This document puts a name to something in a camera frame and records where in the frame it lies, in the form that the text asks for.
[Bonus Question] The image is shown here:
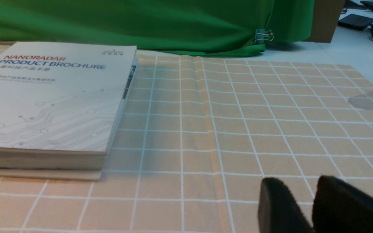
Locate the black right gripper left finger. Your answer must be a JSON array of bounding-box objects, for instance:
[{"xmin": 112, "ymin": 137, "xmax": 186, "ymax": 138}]
[{"xmin": 258, "ymin": 177, "xmax": 314, "ymax": 233}]

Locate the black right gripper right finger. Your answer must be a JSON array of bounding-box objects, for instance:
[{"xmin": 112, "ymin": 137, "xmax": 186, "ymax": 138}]
[{"xmin": 312, "ymin": 175, "xmax": 373, "ymax": 233}]

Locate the black device on desk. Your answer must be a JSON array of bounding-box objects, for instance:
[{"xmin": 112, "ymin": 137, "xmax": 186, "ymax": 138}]
[{"xmin": 337, "ymin": 14, "xmax": 373, "ymax": 31}]

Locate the beige checkered tablecloth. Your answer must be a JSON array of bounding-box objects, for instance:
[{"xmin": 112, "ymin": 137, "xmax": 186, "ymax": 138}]
[{"xmin": 0, "ymin": 55, "xmax": 373, "ymax": 233}]

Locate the metal binder clip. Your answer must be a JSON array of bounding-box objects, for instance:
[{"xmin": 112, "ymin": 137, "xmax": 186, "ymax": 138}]
[{"xmin": 254, "ymin": 28, "xmax": 274, "ymax": 45}]

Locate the green backdrop cloth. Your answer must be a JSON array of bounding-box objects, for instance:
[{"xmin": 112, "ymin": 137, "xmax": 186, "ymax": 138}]
[{"xmin": 0, "ymin": 0, "xmax": 315, "ymax": 58}]

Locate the brown cardboard box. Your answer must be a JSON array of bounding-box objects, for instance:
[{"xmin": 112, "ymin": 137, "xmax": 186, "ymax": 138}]
[{"xmin": 305, "ymin": 0, "xmax": 345, "ymax": 44}]

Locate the white product brochure book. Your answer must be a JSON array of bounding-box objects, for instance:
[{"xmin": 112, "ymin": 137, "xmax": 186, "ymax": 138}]
[{"xmin": 0, "ymin": 42, "xmax": 137, "ymax": 171}]

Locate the beige book under brochure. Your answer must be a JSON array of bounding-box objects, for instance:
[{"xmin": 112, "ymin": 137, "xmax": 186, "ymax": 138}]
[{"xmin": 0, "ymin": 58, "xmax": 139, "ymax": 181}]

